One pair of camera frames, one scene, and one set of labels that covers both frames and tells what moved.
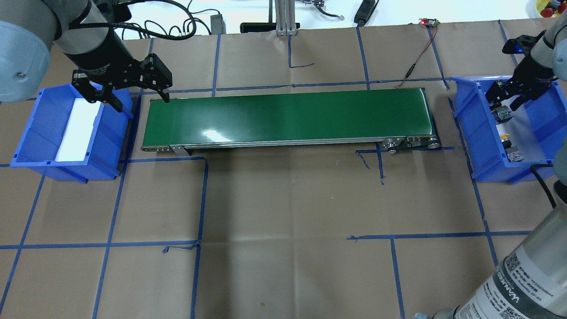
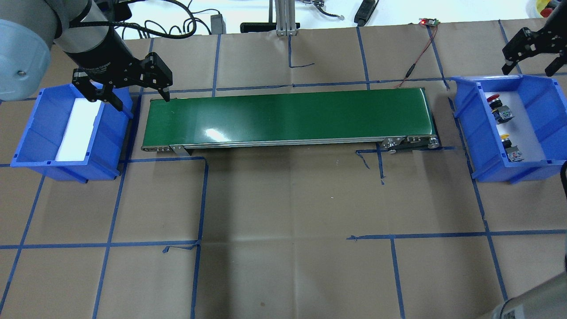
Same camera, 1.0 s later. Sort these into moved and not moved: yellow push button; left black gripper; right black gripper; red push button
Moved: right black gripper
Not moved: left black gripper; yellow push button; red push button
